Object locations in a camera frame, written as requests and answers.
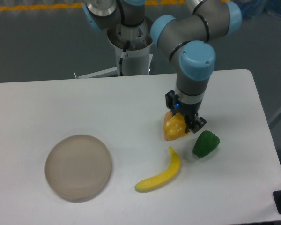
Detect orange toy fruit wedge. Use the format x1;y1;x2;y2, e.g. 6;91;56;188
163;111;192;142

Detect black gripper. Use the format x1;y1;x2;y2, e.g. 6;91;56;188
165;90;207;134

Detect yellow toy bell pepper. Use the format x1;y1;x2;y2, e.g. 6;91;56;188
163;112;187;139

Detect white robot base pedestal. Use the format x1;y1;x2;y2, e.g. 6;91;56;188
77;17;153;79

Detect beige round plate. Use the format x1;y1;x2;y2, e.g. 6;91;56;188
44;135;112;203

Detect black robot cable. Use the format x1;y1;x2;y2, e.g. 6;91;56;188
118;40;131;77

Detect blue plastic bags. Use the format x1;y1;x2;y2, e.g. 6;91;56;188
235;0;281;19

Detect green toy bell pepper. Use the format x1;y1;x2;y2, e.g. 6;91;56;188
192;130;220;158

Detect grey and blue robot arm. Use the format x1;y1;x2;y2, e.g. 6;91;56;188
82;0;242;133

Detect yellow toy banana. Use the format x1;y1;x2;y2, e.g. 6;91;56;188
134;146;181;193

